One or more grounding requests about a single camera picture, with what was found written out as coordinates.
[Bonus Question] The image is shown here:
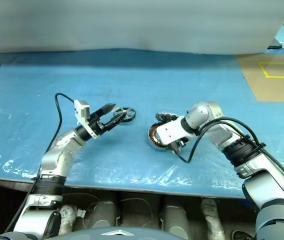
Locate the grey rounded shape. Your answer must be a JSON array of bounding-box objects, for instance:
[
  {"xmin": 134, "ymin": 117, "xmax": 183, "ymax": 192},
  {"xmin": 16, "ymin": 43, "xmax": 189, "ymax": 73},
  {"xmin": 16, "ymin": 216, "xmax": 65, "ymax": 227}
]
[
  {"xmin": 163, "ymin": 201, "xmax": 188, "ymax": 232},
  {"xmin": 88, "ymin": 199, "xmax": 119, "ymax": 228}
]

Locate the dark shoe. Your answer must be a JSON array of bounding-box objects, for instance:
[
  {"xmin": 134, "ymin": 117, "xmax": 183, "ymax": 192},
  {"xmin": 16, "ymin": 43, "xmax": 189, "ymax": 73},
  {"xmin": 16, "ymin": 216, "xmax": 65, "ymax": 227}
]
[{"xmin": 231, "ymin": 229, "xmax": 256, "ymax": 240}]

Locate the white wrapped bundle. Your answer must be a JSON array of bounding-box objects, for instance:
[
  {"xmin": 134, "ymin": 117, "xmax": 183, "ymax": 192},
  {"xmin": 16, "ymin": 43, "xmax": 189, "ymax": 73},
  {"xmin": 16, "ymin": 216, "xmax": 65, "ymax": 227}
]
[
  {"xmin": 58, "ymin": 204, "xmax": 86, "ymax": 235},
  {"xmin": 201, "ymin": 198, "xmax": 226, "ymax": 240}
]

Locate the white foam backdrop sheet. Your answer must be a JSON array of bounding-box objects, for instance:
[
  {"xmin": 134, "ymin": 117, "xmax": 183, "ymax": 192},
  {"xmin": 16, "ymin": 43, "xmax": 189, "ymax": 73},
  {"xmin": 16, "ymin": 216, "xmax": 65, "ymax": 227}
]
[{"xmin": 0, "ymin": 0, "xmax": 284, "ymax": 55}]

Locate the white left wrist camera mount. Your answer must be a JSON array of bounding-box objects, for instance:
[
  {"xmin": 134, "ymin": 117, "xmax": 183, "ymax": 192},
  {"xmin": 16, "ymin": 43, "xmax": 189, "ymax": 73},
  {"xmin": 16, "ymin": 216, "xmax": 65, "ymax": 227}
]
[{"xmin": 73, "ymin": 99, "xmax": 100, "ymax": 140}]

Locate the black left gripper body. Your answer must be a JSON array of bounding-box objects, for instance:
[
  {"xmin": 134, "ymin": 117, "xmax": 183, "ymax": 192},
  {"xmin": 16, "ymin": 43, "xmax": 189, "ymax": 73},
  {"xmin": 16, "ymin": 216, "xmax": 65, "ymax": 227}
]
[{"xmin": 89, "ymin": 110, "xmax": 115, "ymax": 137}]

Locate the grey robot torso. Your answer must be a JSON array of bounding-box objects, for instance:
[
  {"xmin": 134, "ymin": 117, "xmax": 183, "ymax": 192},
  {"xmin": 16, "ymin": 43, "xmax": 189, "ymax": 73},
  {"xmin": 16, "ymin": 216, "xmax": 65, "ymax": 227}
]
[{"xmin": 64, "ymin": 225, "xmax": 159, "ymax": 240}]

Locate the brown cardboard sheet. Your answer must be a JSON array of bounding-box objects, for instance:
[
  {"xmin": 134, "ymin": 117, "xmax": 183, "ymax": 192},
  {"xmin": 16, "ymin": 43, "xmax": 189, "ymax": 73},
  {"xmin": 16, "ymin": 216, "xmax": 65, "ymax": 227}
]
[{"xmin": 235, "ymin": 53, "xmax": 284, "ymax": 103}]

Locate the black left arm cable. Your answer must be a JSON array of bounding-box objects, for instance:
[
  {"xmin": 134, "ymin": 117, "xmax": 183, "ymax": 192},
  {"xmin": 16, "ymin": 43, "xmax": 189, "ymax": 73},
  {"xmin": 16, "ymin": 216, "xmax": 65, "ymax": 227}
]
[{"xmin": 5, "ymin": 93, "xmax": 75, "ymax": 232}]

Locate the copper wound motor stator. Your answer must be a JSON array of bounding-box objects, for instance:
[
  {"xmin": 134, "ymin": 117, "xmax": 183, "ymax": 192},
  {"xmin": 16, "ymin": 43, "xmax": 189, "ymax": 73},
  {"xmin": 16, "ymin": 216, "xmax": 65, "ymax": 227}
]
[{"xmin": 148, "ymin": 121, "xmax": 180, "ymax": 152}]

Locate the dark flat device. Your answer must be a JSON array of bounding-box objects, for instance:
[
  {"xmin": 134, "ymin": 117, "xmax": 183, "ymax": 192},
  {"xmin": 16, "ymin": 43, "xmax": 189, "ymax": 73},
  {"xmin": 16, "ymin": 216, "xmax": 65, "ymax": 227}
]
[{"xmin": 267, "ymin": 37, "xmax": 283, "ymax": 50}]

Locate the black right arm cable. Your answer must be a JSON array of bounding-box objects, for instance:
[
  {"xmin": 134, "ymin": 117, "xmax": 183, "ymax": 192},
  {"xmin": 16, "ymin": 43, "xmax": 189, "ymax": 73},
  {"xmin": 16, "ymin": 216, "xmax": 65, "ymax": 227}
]
[{"xmin": 176, "ymin": 117, "xmax": 284, "ymax": 201}]

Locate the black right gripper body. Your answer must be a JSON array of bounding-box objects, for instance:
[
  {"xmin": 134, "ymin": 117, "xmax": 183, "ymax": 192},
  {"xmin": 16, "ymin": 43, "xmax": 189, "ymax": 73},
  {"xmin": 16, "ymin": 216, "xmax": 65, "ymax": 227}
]
[{"xmin": 168, "ymin": 136, "xmax": 191, "ymax": 150}]

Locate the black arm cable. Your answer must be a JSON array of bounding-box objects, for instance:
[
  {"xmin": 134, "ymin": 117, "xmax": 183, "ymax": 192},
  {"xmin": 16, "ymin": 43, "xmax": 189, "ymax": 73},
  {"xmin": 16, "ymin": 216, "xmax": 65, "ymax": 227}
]
[
  {"xmin": 5, "ymin": 93, "xmax": 75, "ymax": 232},
  {"xmin": 176, "ymin": 117, "xmax": 284, "ymax": 201}
]

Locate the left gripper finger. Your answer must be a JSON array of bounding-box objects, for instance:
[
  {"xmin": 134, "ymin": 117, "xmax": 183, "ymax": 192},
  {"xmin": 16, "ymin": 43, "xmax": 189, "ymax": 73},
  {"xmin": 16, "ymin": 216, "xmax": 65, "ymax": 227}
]
[
  {"xmin": 97, "ymin": 102, "xmax": 118, "ymax": 118},
  {"xmin": 105, "ymin": 111, "xmax": 128, "ymax": 130}
]

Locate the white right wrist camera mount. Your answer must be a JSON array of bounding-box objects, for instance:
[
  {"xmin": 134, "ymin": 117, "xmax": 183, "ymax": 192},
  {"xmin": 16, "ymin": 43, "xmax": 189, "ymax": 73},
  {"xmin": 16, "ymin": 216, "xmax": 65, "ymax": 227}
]
[{"xmin": 156, "ymin": 116, "xmax": 195, "ymax": 146}]

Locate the blue table mat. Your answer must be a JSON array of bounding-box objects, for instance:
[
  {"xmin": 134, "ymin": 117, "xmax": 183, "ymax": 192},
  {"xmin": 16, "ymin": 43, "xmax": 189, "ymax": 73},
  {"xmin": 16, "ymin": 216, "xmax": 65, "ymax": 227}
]
[{"xmin": 0, "ymin": 48, "xmax": 284, "ymax": 200}]

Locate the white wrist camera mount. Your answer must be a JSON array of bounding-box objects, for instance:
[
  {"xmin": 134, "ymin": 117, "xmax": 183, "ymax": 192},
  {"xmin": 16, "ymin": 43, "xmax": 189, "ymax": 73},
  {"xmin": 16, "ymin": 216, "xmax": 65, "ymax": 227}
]
[
  {"xmin": 156, "ymin": 116, "xmax": 195, "ymax": 146},
  {"xmin": 73, "ymin": 99, "xmax": 100, "ymax": 140}
]

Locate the black spoked rotor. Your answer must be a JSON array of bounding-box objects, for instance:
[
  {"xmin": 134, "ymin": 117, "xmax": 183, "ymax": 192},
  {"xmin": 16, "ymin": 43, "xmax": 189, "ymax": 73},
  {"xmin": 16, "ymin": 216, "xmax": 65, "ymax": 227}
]
[{"xmin": 111, "ymin": 106, "xmax": 136, "ymax": 124}]

